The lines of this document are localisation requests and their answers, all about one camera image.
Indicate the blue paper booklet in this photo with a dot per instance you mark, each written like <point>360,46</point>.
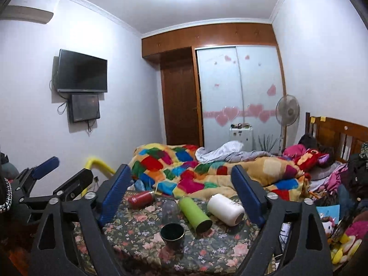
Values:
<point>327,212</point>

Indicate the frosted sliding wardrobe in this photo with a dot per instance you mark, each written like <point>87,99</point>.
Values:
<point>244,86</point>

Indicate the yellow plush toy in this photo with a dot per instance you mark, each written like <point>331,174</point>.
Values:
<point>345,248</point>

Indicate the wall air conditioner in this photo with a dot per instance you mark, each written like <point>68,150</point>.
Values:
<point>27,14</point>

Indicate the white plush doll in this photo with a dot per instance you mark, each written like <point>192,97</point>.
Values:
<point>329,227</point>

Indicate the dark clothes pile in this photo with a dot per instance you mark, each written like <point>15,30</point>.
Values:
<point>358,172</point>

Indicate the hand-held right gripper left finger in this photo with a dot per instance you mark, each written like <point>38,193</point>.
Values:
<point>113,198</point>

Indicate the yellow padded rail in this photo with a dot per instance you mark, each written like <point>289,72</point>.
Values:
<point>97,164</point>

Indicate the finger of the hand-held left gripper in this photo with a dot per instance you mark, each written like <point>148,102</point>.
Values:
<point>44,167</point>
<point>76,182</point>

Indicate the red metal cup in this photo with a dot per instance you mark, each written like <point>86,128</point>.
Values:
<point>141,199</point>

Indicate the dark green cup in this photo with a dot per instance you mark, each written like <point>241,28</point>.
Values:
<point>172,237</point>

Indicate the floral bed sheet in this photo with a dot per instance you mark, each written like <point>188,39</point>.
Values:
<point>218,250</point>

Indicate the red plush toy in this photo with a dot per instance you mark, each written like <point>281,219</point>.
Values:
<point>307,158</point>

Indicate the small white cabinet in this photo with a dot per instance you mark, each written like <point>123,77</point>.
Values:
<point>241,139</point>

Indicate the white grey blanket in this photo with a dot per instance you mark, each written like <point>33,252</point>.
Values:
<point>221,151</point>

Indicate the white tumbler cup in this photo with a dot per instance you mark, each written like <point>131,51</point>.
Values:
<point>225,211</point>

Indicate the potted plant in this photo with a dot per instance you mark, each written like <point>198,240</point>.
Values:
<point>267,143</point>

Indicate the colourful patchwork blanket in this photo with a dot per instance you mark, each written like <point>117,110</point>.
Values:
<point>184,175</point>

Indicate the wooden headboard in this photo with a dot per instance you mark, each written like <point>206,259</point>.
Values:
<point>336,135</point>

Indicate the pink cloth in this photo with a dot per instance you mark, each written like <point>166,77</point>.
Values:
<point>337,178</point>

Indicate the black wall television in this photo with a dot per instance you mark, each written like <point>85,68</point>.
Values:
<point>83,70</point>

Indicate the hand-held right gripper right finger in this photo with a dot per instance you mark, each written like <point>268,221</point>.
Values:
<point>248,198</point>

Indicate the green tumbler cup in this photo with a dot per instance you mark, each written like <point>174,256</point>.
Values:
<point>195,214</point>

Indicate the clear glass cup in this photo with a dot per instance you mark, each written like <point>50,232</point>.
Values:
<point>171,211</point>

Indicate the small black wall monitor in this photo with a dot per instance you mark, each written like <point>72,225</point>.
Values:
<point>84,107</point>

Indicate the standing fan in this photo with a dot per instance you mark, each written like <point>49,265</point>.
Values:
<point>287,109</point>

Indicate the wooden overhead cabinet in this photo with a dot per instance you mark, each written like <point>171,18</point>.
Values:
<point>207,36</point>

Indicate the wooden door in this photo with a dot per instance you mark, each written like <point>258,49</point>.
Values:
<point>179,97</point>

